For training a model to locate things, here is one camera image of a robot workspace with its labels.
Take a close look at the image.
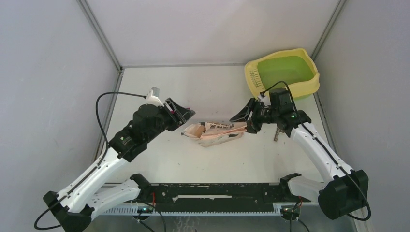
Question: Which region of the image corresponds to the yellow green litter box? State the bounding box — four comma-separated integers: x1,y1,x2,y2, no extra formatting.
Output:
244,48,320,100

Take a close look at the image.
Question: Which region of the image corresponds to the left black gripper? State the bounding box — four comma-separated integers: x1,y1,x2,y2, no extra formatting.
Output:
144,98,195,143

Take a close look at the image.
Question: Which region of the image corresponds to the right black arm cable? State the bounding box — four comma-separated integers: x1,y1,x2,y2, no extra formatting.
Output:
260,80,372,222

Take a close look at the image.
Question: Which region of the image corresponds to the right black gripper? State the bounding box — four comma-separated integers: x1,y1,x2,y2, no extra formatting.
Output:
229,98,278,134

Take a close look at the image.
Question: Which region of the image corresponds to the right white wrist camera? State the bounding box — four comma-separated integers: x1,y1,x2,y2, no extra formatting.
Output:
258,94,271,107

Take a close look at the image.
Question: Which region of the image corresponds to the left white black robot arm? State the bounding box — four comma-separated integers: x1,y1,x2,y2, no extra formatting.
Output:
43,97,195,232

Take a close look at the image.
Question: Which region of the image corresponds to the white slotted cable duct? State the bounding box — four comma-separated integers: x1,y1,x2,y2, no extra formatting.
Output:
102,204,283,216

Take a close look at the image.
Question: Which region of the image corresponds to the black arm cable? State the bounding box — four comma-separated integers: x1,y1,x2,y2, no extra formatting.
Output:
33,91,148,231
260,80,372,222

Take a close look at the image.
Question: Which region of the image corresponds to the pink cat litter bag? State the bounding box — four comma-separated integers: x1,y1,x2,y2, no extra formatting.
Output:
181,122,247,147

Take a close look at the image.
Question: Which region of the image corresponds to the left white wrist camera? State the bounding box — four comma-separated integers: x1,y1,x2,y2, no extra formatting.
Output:
146,87,163,107

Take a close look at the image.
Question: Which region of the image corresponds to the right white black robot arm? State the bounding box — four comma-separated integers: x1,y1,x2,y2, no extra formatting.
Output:
229,88,371,221

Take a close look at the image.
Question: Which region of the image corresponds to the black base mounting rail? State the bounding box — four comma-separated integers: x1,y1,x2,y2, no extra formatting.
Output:
137,183,307,210

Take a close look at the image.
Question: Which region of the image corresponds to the black sealing clip strip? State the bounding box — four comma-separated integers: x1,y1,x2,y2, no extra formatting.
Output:
273,128,282,142

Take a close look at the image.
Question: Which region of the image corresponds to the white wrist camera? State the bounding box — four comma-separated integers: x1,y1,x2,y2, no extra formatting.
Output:
258,94,271,107
146,87,163,107

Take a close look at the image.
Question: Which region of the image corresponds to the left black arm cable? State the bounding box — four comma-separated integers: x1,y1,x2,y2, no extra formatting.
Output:
33,91,148,231

